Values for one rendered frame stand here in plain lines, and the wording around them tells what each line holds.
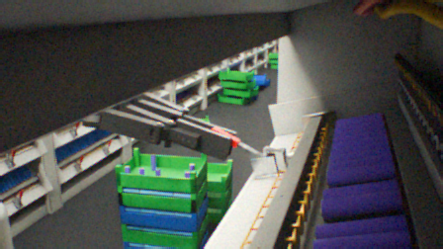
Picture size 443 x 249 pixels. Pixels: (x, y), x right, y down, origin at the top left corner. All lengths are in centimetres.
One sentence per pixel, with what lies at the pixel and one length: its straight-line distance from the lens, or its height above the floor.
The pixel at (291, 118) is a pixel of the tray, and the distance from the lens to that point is 61.
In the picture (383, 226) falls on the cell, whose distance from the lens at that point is 29.
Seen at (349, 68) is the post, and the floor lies 87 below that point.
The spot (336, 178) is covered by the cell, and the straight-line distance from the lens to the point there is 38.
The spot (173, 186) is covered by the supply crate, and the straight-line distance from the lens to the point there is 141.
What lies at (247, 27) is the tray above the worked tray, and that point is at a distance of 37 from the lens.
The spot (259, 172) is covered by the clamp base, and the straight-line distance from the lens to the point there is 47.
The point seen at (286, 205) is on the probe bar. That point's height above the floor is 80.
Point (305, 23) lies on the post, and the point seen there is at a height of 93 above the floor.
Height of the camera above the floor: 95
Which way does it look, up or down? 17 degrees down
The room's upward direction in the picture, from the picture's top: straight up
